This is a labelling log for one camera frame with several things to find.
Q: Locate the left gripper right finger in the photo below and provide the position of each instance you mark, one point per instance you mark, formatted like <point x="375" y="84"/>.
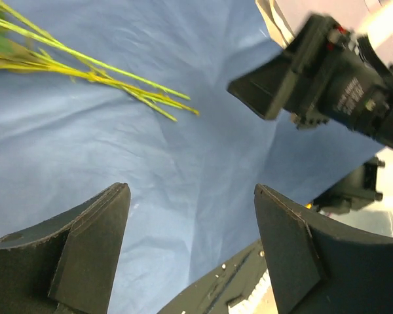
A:
<point x="319" y="265"/>

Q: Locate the white slotted cable duct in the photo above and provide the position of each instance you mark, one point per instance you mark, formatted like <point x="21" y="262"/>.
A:
<point x="260" y="301"/>

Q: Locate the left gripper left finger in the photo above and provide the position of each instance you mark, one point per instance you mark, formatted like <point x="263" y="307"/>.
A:
<point x="66" y="264"/>

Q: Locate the cream rose bunch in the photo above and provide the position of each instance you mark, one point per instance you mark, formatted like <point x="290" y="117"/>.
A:
<point x="19" y="55"/>

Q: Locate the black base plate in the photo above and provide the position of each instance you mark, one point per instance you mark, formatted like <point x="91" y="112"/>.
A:
<point x="226" y="285"/>

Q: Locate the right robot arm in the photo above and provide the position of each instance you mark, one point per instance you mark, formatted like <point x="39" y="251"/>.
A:
<point x="360" y="95"/>

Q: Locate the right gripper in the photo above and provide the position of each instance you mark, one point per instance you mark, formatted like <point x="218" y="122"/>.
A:
<point x="297" y="78"/>

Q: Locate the cream ribbon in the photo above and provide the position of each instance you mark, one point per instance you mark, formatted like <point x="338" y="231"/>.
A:
<point x="279" y="30"/>

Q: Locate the blue wrapping paper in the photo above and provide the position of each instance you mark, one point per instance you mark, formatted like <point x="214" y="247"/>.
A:
<point x="191" y="177"/>

